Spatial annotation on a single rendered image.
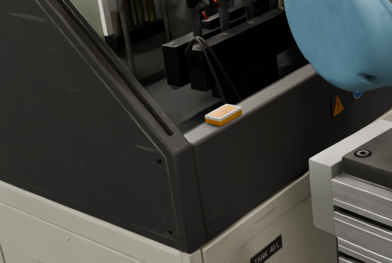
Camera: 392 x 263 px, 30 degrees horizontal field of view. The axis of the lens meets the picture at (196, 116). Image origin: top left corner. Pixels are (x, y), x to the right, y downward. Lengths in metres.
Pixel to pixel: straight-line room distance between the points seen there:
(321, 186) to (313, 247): 0.50
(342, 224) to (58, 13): 0.50
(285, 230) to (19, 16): 0.55
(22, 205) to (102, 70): 0.42
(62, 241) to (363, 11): 0.89
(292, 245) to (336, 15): 0.76
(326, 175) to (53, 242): 0.65
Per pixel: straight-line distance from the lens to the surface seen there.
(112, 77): 1.02
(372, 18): 0.54
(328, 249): 1.38
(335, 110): 1.30
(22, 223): 1.41
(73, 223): 1.26
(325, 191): 0.84
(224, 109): 1.08
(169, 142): 0.99
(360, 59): 0.55
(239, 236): 1.14
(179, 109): 1.46
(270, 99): 1.14
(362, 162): 0.72
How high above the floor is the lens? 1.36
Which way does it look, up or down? 22 degrees down
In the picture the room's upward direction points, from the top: 8 degrees counter-clockwise
